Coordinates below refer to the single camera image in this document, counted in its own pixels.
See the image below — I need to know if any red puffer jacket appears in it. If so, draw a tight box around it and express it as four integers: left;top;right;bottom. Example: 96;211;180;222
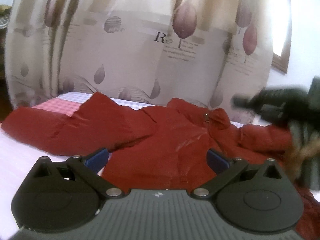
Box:
0;91;320;240

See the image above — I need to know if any person's right hand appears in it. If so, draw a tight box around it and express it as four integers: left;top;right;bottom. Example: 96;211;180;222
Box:
284;140;318;183

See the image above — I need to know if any beige leaf print curtain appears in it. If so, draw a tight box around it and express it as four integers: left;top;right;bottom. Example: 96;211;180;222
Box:
5;0;275;124

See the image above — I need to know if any brown wooden window frame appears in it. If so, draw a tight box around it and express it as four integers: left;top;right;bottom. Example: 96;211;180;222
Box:
272;16;292;74

